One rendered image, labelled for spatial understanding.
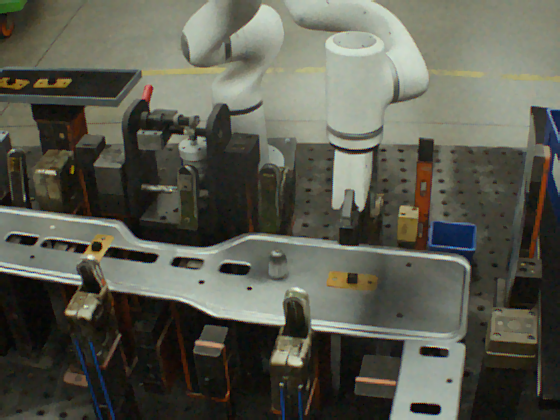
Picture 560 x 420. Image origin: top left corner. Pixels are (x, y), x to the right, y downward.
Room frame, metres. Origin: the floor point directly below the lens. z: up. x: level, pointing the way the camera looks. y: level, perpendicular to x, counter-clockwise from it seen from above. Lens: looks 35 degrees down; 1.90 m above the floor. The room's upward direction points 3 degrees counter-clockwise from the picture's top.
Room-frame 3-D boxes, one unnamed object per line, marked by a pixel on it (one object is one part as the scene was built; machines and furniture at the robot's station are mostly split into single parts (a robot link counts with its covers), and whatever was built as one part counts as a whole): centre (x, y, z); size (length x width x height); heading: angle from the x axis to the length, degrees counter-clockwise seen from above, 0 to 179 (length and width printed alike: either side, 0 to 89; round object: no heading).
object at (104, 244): (1.17, 0.34, 1.01); 0.08 x 0.04 x 0.01; 165
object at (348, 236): (1.00, -0.10, 1.15); 0.03 x 0.03 x 0.07; 76
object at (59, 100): (1.55, 0.48, 1.16); 0.37 x 0.14 x 0.02; 76
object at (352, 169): (1.05, -0.11, 1.23); 0.10 x 0.07 x 0.11; 166
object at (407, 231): (1.15, -0.22, 0.88); 0.04 x 0.04 x 0.36; 76
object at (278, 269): (1.08, 0.01, 1.02); 0.03 x 0.03 x 0.07
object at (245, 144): (1.32, 0.07, 0.91); 0.07 x 0.05 x 0.42; 166
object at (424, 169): (1.18, -0.25, 0.95); 0.03 x 0.01 x 0.50; 76
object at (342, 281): (1.05, -0.11, 1.01); 0.08 x 0.04 x 0.01; 76
